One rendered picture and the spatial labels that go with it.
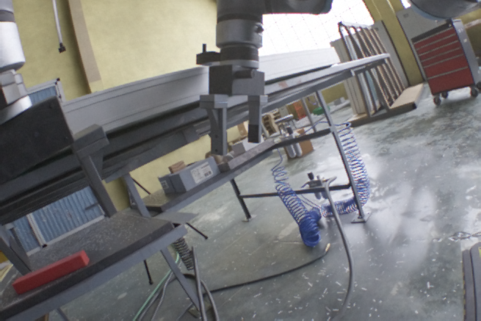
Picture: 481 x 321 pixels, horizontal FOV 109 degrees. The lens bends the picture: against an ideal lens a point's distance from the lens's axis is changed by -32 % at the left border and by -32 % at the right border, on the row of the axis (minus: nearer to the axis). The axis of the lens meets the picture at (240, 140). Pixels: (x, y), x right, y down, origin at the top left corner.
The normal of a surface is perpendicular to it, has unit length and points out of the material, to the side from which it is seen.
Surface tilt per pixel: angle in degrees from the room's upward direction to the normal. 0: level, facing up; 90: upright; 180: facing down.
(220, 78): 83
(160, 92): 90
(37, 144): 114
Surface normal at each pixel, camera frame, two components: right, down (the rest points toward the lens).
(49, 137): 0.74, 0.15
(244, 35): 0.14, 0.17
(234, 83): 0.87, 0.09
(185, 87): 0.61, -0.22
